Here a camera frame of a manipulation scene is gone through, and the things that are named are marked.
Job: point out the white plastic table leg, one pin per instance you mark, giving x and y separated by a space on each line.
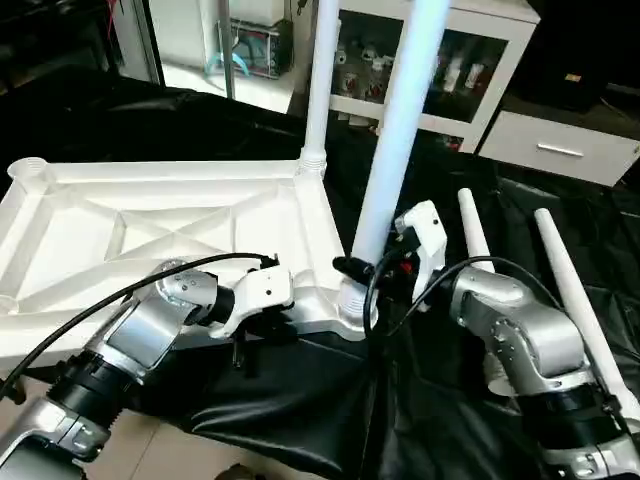
575 290
472 225
320 70
400 120

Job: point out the white plastic table top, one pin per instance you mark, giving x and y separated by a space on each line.
100 220

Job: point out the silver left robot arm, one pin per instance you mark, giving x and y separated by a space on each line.
140 330

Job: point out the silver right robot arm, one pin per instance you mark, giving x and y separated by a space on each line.
520 330

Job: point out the black work surface mat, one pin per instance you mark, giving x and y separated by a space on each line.
300 410

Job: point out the black left robot foot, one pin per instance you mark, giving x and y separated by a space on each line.
240 473

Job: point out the white drawer unit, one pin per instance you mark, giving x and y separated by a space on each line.
560 148

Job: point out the white glass door cabinet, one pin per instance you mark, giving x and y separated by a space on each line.
470 70

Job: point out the colourful background box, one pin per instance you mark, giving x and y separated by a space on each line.
250 45

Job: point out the black equipment box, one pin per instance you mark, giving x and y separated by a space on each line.
575 55

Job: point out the black vertical pole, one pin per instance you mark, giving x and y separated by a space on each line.
152 40

